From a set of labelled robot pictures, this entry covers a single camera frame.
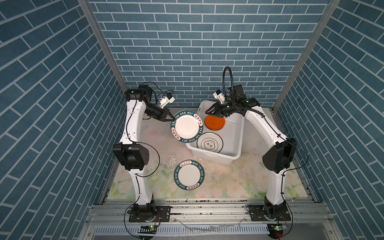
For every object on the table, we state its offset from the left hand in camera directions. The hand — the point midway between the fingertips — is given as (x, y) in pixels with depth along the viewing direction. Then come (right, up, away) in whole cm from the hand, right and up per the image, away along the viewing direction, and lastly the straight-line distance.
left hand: (173, 118), depth 79 cm
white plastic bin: (+38, -11, +26) cm, 47 cm away
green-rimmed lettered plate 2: (+8, -33, +8) cm, 35 cm away
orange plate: (+25, -3, +30) cm, 39 cm away
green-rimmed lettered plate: (+8, -5, +2) cm, 9 cm away
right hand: (+18, +4, +2) cm, 18 cm away
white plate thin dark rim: (+22, -16, +23) cm, 36 cm away
